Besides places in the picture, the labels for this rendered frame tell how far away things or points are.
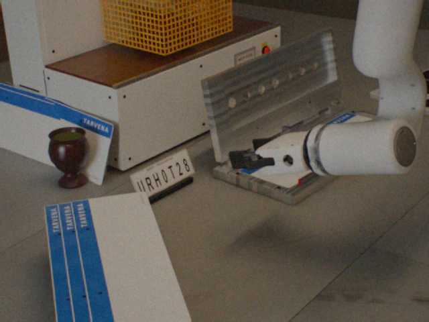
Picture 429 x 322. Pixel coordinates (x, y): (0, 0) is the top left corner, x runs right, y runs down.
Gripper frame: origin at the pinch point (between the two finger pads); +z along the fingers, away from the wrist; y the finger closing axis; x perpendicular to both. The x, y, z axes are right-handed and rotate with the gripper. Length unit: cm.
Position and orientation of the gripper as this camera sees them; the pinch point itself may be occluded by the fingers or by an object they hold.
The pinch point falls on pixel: (249, 153)
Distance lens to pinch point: 150.9
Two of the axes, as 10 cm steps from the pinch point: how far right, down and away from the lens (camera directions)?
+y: 6.6, -3.4, 6.7
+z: -7.1, 0.3, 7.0
